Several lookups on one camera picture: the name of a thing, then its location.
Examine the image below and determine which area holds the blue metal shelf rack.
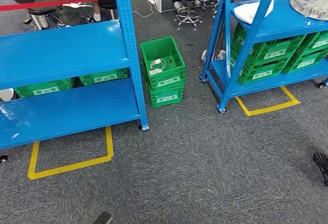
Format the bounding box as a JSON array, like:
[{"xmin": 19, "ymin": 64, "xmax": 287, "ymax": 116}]
[
  {"xmin": 200, "ymin": 0, "xmax": 328, "ymax": 114},
  {"xmin": 0, "ymin": 0, "xmax": 150, "ymax": 151}
]

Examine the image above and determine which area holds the white curved car part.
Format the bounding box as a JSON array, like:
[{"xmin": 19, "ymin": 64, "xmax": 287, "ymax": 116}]
[{"xmin": 234, "ymin": 0, "xmax": 274, "ymax": 25}]

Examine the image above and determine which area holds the silver wheel cover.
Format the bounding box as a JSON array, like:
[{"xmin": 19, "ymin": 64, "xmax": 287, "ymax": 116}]
[{"xmin": 290, "ymin": 0, "xmax": 328, "ymax": 22}]

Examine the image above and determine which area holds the white rounded object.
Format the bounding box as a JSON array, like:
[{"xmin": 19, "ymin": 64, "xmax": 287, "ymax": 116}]
[{"xmin": 0, "ymin": 88, "xmax": 14, "ymax": 103}]

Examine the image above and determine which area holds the black robot foot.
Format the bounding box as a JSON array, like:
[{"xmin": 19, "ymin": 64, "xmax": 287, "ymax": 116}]
[{"xmin": 93, "ymin": 211, "xmax": 113, "ymax": 224}]

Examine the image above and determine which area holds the white coiled cable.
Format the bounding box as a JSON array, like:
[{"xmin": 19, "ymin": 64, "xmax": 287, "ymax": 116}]
[{"xmin": 149, "ymin": 58, "xmax": 167, "ymax": 76}]

